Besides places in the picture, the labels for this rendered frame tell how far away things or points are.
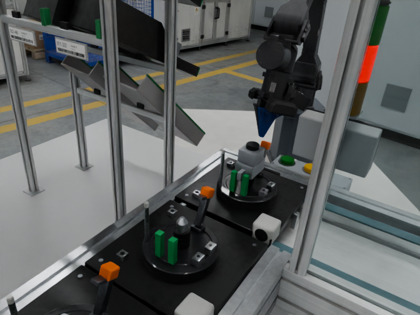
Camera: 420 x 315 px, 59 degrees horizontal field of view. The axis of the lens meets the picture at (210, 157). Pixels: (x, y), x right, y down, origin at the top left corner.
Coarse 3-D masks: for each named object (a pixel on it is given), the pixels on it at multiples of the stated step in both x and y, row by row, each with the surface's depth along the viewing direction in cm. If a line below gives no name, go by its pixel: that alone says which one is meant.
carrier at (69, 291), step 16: (80, 272) 62; (64, 288) 59; (80, 288) 59; (96, 288) 59; (112, 288) 60; (32, 304) 56; (48, 304) 56; (64, 304) 56; (80, 304) 54; (112, 304) 57; (128, 304) 57
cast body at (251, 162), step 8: (248, 144) 81; (256, 144) 81; (240, 152) 81; (248, 152) 80; (256, 152) 80; (240, 160) 81; (248, 160) 80; (256, 160) 80; (264, 160) 84; (240, 168) 81; (248, 168) 80; (256, 168) 81; (240, 176) 80
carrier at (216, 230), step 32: (160, 224) 71; (192, 224) 70; (224, 224) 76; (96, 256) 66; (160, 256) 63; (192, 256) 64; (224, 256) 68; (256, 256) 68; (128, 288) 60; (160, 288) 60; (192, 288) 61; (224, 288) 61
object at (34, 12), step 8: (32, 0) 80; (40, 0) 78; (48, 0) 76; (56, 0) 75; (64, 0) 75; (72, 0) 76; (32, 8) 80; (56, 8) 75; (64, 8) 76; (32, 16) 80; (40, 16) 78; (56, 16) 75; (64, 16) 76; (56, 24) 76; (120, 48) 89
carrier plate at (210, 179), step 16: (224, 160) 100; (208, 176) 92; (272, 176) 94; (288, 192) 88; (304, 192) 88; (192, 208) 82; (208, 208) 80; (224, 208) 81; (240, 208) 81; (272, 208) 82; (288, 208) 82; (240, 224) 76
